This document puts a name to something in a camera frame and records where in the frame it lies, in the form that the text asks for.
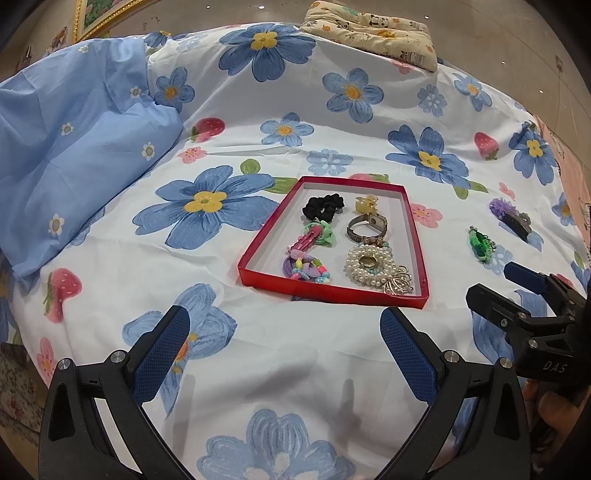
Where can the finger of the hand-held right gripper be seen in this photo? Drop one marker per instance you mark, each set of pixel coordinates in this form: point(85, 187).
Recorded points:
point(521, 274)
point(494, 309)

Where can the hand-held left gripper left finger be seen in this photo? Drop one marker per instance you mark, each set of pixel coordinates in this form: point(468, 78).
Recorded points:
point(161, 350)

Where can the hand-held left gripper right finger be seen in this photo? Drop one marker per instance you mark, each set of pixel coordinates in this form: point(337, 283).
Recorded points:
point(406, 355)

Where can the red cardboard box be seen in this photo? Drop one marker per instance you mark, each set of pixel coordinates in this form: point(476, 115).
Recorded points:
point(397, 230)

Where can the rose gold wristwatch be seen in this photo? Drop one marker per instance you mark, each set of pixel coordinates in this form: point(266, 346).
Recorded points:
point(378, 224)

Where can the pink hair clip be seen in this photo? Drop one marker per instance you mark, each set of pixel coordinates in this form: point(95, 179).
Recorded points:
point(304, 240)

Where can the person's right hand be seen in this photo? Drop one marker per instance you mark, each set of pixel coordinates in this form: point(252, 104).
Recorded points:
point(558, 424)

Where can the green hair clip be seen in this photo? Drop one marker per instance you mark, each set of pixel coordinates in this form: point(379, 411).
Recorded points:
point(480, 244)

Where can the purple flower hair clip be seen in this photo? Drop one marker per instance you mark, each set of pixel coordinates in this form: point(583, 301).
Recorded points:
point(501, 207)

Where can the silver butterfly ornament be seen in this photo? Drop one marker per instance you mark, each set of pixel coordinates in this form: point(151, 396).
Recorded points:
point(399, 281)

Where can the pink cloth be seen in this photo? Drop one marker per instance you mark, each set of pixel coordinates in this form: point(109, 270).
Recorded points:
point(577, 175)

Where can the floral printed bedsheet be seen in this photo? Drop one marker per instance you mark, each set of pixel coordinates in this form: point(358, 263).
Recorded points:
point(277, 369)

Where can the floral rug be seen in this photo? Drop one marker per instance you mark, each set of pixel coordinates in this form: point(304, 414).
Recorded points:
point(18, 392)

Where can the yellow translucent hair claw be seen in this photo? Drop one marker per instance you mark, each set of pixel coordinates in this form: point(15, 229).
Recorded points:
point(367, 205)

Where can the black scrunchie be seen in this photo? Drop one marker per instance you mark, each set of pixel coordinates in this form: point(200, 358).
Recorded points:
point(318, 205)

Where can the light blue pillow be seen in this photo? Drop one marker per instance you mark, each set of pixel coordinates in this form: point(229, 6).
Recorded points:
point(69, 138)

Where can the panda printed pillow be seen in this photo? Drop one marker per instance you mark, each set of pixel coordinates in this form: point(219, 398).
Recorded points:
point(369, 27)

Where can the gold picture frame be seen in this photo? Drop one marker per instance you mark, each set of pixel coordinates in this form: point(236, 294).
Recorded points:
point(92, 18)

